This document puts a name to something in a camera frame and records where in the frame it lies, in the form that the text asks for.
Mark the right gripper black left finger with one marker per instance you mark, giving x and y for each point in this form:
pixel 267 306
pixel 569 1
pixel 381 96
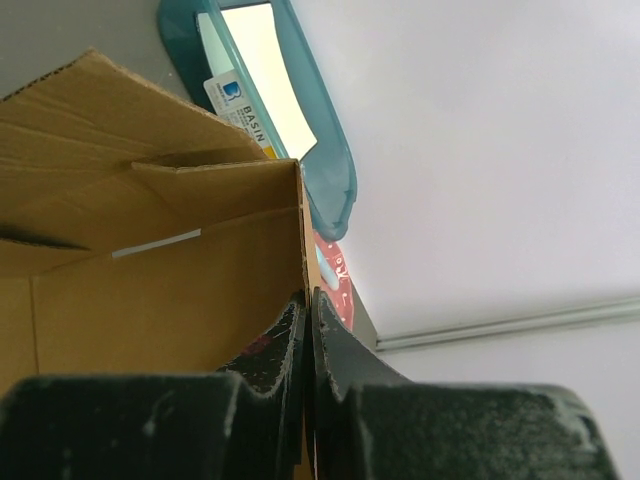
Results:
pixel 242 421

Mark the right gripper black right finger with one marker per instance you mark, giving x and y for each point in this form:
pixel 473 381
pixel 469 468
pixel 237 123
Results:
pixel 367 421

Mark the brown cardboard box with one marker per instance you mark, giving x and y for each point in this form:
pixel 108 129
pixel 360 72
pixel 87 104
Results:
pixel 140 234

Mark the pink dotted plate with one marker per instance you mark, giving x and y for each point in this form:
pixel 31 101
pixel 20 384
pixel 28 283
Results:
pixel 342 299

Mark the light blue marker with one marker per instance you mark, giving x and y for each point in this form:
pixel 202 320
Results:
pixel 327 271

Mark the teal plastic bin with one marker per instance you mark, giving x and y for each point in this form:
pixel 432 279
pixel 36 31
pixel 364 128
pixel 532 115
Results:
pixel 328 169

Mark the white paper sheet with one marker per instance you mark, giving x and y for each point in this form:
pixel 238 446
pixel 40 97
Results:
pixel 248 84

